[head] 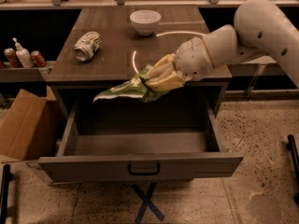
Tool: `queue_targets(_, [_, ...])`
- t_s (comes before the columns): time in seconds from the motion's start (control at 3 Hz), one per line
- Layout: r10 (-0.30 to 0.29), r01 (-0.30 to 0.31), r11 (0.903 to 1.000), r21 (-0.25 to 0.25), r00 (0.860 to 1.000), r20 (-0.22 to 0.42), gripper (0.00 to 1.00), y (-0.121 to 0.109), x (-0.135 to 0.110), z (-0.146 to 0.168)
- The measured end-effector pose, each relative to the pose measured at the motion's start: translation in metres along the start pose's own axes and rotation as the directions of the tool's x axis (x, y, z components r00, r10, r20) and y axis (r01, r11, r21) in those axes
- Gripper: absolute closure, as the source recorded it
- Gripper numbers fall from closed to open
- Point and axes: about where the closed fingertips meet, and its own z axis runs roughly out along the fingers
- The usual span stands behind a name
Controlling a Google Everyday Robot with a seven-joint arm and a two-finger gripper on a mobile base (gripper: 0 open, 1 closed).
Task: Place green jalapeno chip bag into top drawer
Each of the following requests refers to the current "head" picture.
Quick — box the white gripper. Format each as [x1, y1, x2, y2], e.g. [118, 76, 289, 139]
[145, 37, 214, 91]

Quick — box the green jalapeno chip bag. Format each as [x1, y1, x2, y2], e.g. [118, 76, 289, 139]
[93, 65, 168, 103]

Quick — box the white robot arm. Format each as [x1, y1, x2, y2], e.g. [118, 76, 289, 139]
[145, 0, 299, 91]

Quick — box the open grey top drawer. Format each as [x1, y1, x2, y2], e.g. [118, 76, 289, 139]
[38, 93, 243, 183]

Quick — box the grey cabinet with wooden top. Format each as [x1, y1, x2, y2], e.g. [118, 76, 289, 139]
[47, 6, 231, 118]

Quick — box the white ceramic bowl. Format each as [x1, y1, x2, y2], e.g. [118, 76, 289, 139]
[130, 10, 162, 35]

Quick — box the crushed green white soda can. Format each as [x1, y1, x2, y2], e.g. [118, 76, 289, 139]
[73, 31, 102, 62]

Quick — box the grey side shelf right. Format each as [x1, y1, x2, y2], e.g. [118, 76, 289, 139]
[229, 56, 285, 77]

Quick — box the grey side shelf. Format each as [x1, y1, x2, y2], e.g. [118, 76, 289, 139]
[229, 56, 285, 77]
[0, 61, 55, 83]

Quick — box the red soda can right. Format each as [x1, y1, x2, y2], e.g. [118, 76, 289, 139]
[31, 50, 47, 67]

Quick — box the red soda can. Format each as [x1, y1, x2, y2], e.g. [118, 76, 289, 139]
[31, 50, 47, 67]
[4, 48, 21, 68]

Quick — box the black bar right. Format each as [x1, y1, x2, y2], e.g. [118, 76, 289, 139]
[286, 134, 299, 205]

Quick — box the black bar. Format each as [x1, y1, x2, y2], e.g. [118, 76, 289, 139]
[286, 134, 299, 205]
[0, 164, 12, 224]

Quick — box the white pump bottle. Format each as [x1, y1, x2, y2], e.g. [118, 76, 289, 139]
[12, 37, 34, 68]

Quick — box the brown cardboard box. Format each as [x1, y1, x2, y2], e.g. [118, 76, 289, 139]
[0, 90, 64, 161]

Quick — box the red soda can left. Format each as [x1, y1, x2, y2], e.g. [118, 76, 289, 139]
[4, 48, 21, 68]

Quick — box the grey side shelf left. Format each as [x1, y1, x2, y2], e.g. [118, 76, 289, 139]
[0, 61, 55, 83]

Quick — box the black bar left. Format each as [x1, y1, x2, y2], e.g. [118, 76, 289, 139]
[0, 164, 12, 224]

